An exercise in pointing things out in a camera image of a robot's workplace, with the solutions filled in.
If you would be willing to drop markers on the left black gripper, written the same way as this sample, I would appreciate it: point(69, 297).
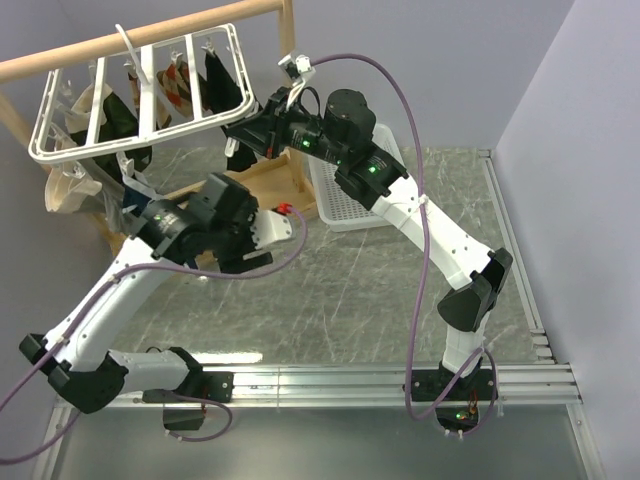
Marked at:
point(235, 262)

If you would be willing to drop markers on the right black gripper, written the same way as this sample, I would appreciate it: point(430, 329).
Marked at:
point(265, 131)

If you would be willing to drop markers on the white plastic clip hanger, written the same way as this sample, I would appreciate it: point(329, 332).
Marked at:
point(148, 132)

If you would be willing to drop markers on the navy blue white-trimmed underwear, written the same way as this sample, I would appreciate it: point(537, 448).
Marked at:
point(138, 193)

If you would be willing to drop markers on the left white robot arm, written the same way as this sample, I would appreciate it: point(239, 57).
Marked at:
point(79, 357)

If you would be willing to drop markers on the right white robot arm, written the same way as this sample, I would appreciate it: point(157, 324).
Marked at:
point(343, 136)

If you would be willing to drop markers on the black hanging underwear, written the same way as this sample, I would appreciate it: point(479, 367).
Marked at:
point(223, 94)

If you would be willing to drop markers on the grey hanging underwear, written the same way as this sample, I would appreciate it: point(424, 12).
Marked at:
point(106, 203)

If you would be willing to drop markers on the olive green hanging underwear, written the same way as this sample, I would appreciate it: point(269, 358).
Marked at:
point(116, 122)

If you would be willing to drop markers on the striped hanging sock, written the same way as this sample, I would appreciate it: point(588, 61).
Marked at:
point(163, 117)

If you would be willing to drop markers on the orange patterned hanging sock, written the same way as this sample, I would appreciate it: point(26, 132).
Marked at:
point(175, 84)

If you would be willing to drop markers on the white plastic basket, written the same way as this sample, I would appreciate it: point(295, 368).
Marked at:
point(348, 191)

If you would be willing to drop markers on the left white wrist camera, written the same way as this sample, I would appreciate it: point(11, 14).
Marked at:
point(270, 227)

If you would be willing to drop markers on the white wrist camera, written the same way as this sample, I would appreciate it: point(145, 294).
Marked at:
point(270, 227)
point(299, 70)

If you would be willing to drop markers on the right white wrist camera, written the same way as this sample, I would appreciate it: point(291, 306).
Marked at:
point(299, 70)

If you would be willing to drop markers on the right aluminium side rail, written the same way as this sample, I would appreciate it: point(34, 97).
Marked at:
point(542, 347)

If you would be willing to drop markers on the aluminium mounting rail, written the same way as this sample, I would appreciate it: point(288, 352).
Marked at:
point(379, 385)

